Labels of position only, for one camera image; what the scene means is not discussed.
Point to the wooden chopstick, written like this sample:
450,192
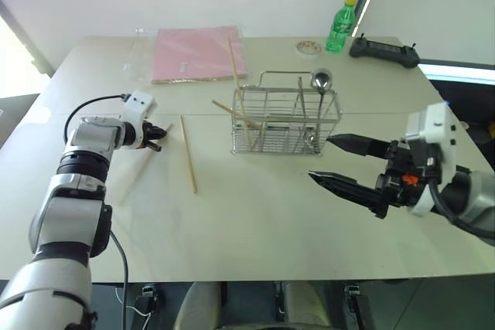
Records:
232,110
236,75
188,154
143,164

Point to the black remote controller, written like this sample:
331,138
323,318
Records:
384,52

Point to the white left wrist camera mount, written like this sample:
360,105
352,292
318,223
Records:
139,104

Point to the black table bracket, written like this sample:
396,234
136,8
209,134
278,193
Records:
278,301
357,305
147,303

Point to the patterned tape roll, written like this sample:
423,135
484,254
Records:
308,48

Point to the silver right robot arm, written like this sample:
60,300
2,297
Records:
477,198

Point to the metal spoon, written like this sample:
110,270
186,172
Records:
321,80

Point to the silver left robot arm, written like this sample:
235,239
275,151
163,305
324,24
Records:
69,206

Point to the green plastic bottle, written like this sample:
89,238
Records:
340,28

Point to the clear plastic sleeve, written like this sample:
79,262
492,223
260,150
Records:
143,55

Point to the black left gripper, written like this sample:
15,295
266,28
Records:
146,133

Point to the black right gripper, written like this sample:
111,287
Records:
404,175

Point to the grey rounded shape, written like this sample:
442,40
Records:
199,307
305,305

